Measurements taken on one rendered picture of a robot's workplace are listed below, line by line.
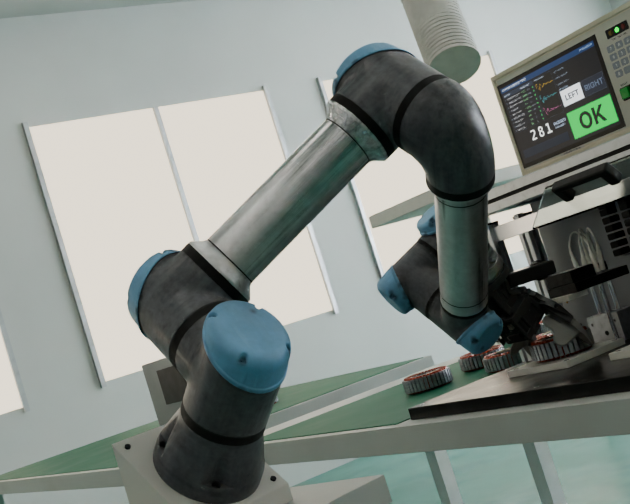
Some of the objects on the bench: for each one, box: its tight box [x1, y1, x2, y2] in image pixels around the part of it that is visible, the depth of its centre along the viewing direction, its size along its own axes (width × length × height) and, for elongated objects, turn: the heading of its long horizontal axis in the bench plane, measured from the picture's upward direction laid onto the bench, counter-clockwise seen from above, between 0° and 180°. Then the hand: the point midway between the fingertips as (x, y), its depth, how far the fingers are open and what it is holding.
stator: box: [458, 345, 505, 372], centre depth 237 cm, size 11×11×4 cm
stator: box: [528, 326, 595, 363], centre depth 179 cm, size 11×11×4 cm
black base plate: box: [408, 336, 630, 420], centre depth 169 cm, size 47×64×2 cm
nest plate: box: [507, 338, 626, 378], centre depth 179 cm, size 15×15×1 cm
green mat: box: [264, 343, 512, 442], centre depth 235 cm, size 94×61×1 cm, turn 45°
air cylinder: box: [587, 305, 630, 343], centre depth 187 cm, size 5×8×6 cm
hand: (564, 348), depth 179 cm, fingers open, 14 cm apart
